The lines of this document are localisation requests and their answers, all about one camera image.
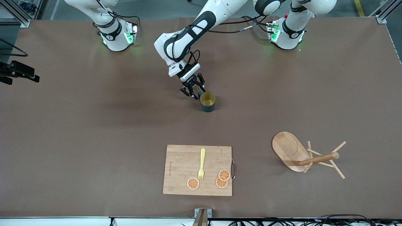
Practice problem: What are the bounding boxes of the dark teal ribbed cup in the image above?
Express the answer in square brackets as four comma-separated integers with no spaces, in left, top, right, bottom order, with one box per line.
[198,91,216,113]

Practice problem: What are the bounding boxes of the wooden mug tree rack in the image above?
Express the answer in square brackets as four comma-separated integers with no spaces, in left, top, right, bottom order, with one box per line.
[272,132,347,180]

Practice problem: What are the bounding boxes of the yellow plastic fork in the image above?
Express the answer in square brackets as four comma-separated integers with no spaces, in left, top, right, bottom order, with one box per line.
[198,148,206,182]

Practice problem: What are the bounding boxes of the bamboo cutting board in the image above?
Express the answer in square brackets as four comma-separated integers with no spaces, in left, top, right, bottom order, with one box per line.
[163,144,236,197]

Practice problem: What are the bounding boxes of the brown table cover sheet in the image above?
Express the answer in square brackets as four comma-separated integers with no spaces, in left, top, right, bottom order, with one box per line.
[0,16,402,218]

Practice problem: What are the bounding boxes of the aluminium frame profile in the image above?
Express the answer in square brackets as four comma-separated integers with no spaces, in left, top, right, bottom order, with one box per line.
[371,0,402,24]
[0,0,31,28]

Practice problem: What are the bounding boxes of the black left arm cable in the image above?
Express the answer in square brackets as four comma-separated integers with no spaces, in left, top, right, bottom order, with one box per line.
[171,14,274,65]

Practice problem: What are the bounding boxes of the black left base cable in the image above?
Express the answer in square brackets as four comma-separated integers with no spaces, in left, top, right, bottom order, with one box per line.
[241,15,271,33]

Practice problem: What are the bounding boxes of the black base cable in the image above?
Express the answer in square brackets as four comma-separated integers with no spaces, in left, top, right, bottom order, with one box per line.
[94,0,141,27]
[241,15,271,33]

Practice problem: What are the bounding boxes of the black right base cable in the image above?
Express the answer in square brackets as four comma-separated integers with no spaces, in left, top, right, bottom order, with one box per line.
[94,0,141,27]

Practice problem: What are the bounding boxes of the white front rail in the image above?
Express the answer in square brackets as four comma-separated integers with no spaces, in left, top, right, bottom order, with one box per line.
[0,217,402,226]

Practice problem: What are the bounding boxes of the tangled black cables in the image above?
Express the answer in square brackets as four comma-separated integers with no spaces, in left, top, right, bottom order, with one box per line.
[229,214,402,226]

